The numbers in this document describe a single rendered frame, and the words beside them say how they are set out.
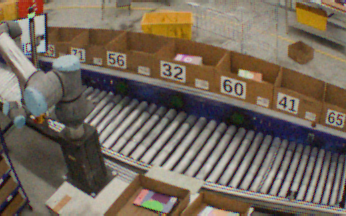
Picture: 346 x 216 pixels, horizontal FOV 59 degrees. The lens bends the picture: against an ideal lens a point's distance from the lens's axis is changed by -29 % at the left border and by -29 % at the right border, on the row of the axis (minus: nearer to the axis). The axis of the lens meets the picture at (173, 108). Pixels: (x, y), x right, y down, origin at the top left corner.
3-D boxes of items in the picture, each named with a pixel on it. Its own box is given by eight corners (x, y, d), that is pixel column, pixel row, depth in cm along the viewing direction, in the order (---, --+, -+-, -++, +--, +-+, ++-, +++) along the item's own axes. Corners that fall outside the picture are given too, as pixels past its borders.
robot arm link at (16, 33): (16, 15, 187) (33, 108, 219) (2, 23, 179) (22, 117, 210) (22, 13, 180) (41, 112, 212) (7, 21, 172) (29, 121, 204)
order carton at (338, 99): (318, 125, 216) (323, 103, 206) (323, 101, 237) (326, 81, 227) (359, 137, 201) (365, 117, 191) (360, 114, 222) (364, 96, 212)
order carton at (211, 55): (153, 79, 261) (152, 55, 251) (175, 58, 282) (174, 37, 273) (214, 94, 246) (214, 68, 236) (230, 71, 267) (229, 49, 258)
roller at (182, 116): (137, 167, 223) (136, 161, 220) (180, 115, 261) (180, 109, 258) (145, 170, 221) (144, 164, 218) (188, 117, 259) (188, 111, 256)
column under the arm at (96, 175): (94, 199, 193) (79, 154, 174) (62, 179, 204) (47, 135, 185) (118, 174, 211) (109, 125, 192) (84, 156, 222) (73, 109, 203)
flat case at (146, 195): (168, 215, 183) (168, 213, 182) (133, 204, 189) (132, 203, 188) (179, 198, 193) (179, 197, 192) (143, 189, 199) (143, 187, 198)
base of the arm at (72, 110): (75, 125, 170) (72, 106, 164) (49, 115, 176) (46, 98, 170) (94, 102, 185) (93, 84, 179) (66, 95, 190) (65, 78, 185)
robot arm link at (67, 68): (88, 88, 176) (86, 54, 166) (64, 106, 165) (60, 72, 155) (70, 80, 183) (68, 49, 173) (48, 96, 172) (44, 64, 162)
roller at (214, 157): (192, 184, 211) (192, 178, 208) (229, 129, 248) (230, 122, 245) (200, 187, 209) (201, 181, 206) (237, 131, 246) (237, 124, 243)
